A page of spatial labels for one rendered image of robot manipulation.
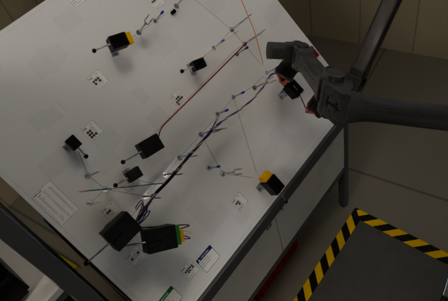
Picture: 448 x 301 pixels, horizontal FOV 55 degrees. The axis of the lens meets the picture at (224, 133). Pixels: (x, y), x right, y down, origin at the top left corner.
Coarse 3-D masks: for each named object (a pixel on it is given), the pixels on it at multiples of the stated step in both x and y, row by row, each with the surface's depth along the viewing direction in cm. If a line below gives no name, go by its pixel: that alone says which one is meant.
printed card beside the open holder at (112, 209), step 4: (112, 200) 133; (108, 204) 132; (112, 204) 133; (116, 204) 134; (104, 208) 132; (108, 208) 132; (112, 208) 133; (116, 208) 133; (120, 208) 134; (104, 212) 132; (108, 212) 132; (112, 212) 133; (116, 212) 133; (108, 216) 132; (112, 216) 132
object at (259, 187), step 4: (272, 176) 148; (276, 176) 149; (268, 180) 148; (272, 180) 148; (276, 180) 149; (280, 180) 150; (260, 184) 157; (264, 184) 149; (268, 184) 147; (272, 184) 148; (276, 184) 149; (280, 184) 149; (260, 188) 157; (264, 188) 155; (268, 188) 150; (272, 188) 148; (276, 188) 148; (280, 188) 150; (272, 192) 150; (276, 192) 148; (280, 192) 151; (284, 200) 153
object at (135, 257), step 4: (136, 248) 134; (132, 252) 134; (136, 252) 134; (140, 252) 135; (128, 256) 133; (132, 256) 133; (136, 256) 134; (140, 256) 134; (144, 256) 135; (128, 260) 133; (132, 260) 133; (136, 260) 134; (140, 260) 134; (136, 264) 134
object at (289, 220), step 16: (336, 144) 197; (320, 160) 189; (336, 160) 205; (320, 176) 196; (336, 176) 214; (304, 192) 188; (320, 192) 204; (288, 208) 181; (304, 208) 196; (288, 224) 188; (288, 240) 195
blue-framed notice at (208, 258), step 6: (210, 246) 145; (204, 252) 144; (210, 252) 145; (216, 252) 146; (198, 258) 143; (204, 258) 144; (210, 258) 145; (216, 258) 146; (204, 264) 143; (210, 264) 144; (204, 270) 143
